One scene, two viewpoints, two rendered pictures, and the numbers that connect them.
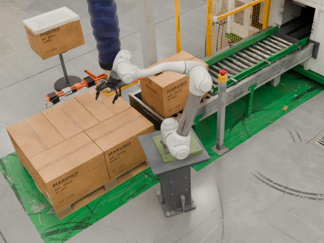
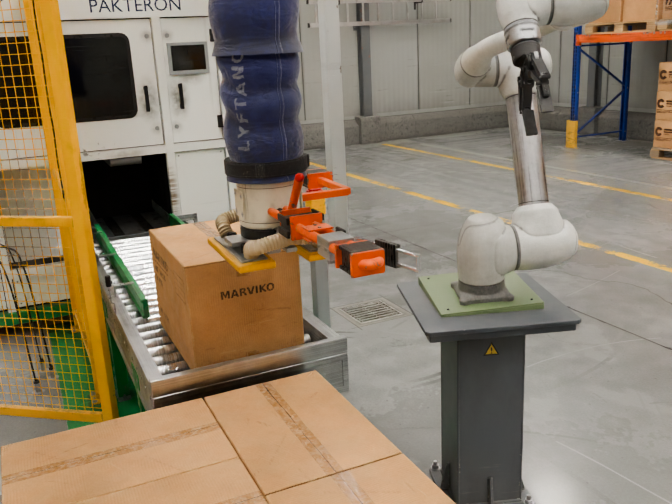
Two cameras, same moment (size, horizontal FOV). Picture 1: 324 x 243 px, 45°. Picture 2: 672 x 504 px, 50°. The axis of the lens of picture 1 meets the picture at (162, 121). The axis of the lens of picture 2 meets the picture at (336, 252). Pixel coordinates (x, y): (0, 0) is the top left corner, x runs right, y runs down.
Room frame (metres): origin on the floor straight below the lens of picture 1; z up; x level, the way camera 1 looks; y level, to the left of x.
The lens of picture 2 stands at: (2.53, 2.29, 1.61)
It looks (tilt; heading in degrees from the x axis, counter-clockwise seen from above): 16 degrees down; 280
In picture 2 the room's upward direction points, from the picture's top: 3 degrees counter-clockwise
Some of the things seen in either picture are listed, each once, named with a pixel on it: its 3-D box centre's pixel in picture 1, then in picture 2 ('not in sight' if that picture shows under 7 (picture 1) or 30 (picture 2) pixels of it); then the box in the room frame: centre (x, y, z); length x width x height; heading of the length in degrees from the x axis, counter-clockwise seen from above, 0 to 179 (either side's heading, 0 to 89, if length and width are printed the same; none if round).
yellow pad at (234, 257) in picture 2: not in sight; (239, 246); (3.14, 0.46, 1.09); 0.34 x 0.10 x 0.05; 123
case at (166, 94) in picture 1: (174, 83); (223, 288); (3.42, -0.16, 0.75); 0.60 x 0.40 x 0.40; 125
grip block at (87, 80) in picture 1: (88, 81); (301, 223); (2.92, 0.62, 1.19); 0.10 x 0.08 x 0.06; 33
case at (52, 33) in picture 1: (54, 32); not in sight; (4.70, 1.29, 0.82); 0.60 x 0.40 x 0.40; 124
